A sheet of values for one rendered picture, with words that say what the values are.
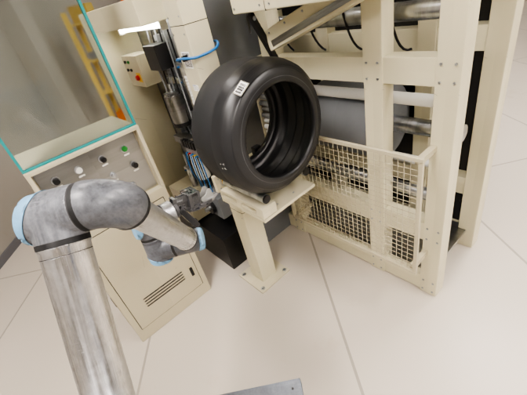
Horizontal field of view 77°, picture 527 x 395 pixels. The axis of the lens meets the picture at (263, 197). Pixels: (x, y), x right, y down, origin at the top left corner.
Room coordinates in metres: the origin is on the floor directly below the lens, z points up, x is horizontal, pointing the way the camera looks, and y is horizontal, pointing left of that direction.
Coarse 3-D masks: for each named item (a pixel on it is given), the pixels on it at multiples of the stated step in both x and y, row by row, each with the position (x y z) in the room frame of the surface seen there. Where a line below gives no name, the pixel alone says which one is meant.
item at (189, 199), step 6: (180, 192) 1.19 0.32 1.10; (186, 192) 1.18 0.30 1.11; (192, 192) 1.17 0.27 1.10; (198, 192) 1.17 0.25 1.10; (174, 198) 1.14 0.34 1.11; (180, 198) 1.14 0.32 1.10; (186, 198) 1.15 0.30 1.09; (192, 198) 1.15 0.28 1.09; (198, 198) 1.17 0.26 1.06; (174, 204) 1.12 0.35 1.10; (180, 204) 1.14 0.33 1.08; (186, 204) 1.15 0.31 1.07; (192, 204) 1.14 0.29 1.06; (198, 204) 1.16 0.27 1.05; (180, 210) 1.13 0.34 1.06; (192, 210) 1.14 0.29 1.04
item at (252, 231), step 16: (176, 0) 1.63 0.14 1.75; (192, 0) 1.67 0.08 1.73; (176, 16) 1.65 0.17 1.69; (192, 16) 1.65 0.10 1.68; (176, 32) 1.69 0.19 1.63; (192, 32) 1.64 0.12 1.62; (208, 32) 1.68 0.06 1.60; (192, 48) 1.63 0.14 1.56; (208, 48) 1.67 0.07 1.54; (208, 64) 1.66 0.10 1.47; (192, 80) 1.69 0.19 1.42; (240, 224) 1.68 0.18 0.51; (256, 224) 1.67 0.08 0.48; (256, 240) 1.65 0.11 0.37; (256, 256) 1.63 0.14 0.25; (256, 272) 1.66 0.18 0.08; (272, 272) 1.67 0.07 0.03
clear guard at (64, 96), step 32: (0, 0) 1.56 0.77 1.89; (32, 0) 1.62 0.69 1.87; (64, 0) 1.69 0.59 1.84; (0, 32) 1.53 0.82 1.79; (32, 32) 1.59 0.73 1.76; (64, 32) 1.65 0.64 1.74; (0, 64) 1.50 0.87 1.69; (32, 64) 1.55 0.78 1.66; (64, 64) 1.62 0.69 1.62; (96, 64) 1.69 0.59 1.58; (0, 96) 1.46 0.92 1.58; (32, 96) 1.52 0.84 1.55; (64, 96) 1.58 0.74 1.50; (96, 96) 1.65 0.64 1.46; (0, 128) 1.43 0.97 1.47; (32, 128) 1.48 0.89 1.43; (64, 128) 1.55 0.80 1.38; (96, 128) 1.62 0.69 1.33; (32, 160) 1.44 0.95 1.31
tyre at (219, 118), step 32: (224, 64) 1.48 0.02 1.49; (256, 64) 1.35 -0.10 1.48; (288, 64) 1.41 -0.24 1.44; (224, 96) 1.27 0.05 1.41; (256, 96) 1.27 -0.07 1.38; (288, 96) 1.68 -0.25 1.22; (192, 128) 1.38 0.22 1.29; (224, 128) 1.22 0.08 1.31; (288, 128) 1.67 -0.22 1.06; (320, 128) 1.47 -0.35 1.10; (224, 160) 1.20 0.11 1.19; (256, 160) 1.58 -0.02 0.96; (288, 160) 1.53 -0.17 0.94; (256, 192) 1.26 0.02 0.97
